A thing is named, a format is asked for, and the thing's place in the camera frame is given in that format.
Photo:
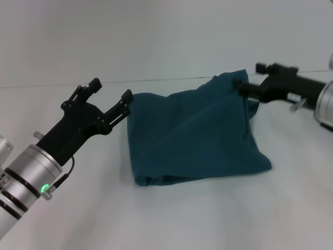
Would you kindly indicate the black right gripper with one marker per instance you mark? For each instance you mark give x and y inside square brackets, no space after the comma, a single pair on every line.
[286,87]

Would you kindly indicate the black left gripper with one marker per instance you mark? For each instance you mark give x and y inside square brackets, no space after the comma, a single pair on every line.
[70,130]

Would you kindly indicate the teal blue printed t-shirt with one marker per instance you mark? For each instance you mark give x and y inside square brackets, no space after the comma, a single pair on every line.
[195,130]

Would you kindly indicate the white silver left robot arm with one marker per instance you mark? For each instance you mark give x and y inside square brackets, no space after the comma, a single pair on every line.
[28,177]

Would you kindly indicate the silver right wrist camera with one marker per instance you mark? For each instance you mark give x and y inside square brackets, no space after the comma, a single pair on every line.
[331,60]

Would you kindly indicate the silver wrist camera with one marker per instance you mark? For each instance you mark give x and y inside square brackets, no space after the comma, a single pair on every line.
[331,60]
[5,148]

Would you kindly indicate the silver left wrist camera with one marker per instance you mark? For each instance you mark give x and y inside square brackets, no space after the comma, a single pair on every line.
[5,148]

